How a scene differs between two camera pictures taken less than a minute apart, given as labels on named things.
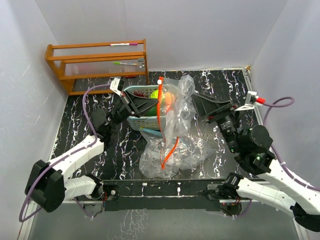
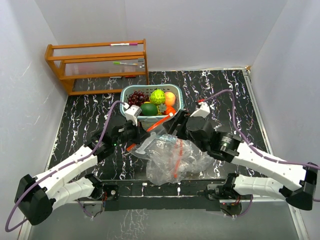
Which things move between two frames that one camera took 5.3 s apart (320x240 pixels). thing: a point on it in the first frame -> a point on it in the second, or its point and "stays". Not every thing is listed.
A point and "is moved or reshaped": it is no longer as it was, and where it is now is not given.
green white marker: x=125 y=63 stays
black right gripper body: x=228 y=126 -> x=202 y=147
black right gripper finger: x=209 y=108 -> x=177 y=125
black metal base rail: x=164 y=195 stays
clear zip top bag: x=178 y=145 is moved or reshaped
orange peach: x=169 y=100 stays
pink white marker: x=124 y=44 stays
